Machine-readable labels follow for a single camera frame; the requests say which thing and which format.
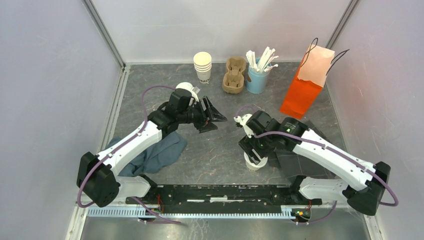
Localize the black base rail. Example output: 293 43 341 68
140 175 323 214

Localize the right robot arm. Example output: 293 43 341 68
234 111 393 216

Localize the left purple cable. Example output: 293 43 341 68
76 85 182 226

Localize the dark grey checked cloth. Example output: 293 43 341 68
268 149 336 184

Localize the brown cardboard cup carrier stack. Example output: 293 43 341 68
222 56 247 94

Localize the white cable duct strip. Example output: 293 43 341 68
87 206 295 220

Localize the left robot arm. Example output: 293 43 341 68
76 96 228 208

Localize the blue-grey cloth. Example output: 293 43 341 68
103 131 188 177

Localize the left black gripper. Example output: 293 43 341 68
177 96 227 134

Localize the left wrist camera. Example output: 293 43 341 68
166 88 198 113

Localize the white wrapped straws bundle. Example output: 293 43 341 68
245 46 279 74

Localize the stack of paper cups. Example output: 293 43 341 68
193 51 212 84

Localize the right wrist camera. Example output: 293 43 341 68
233 113 255 138

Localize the orange paper bag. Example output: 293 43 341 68
279 37 349 120

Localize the stack of white lids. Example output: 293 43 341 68
175 82 200 103

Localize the blue straw holder cup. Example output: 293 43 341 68
245 65 271 94

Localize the lidded white coffee cup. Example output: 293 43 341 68
243 152 268 171

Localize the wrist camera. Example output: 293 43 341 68
166 88 198 113
233 113 255 138

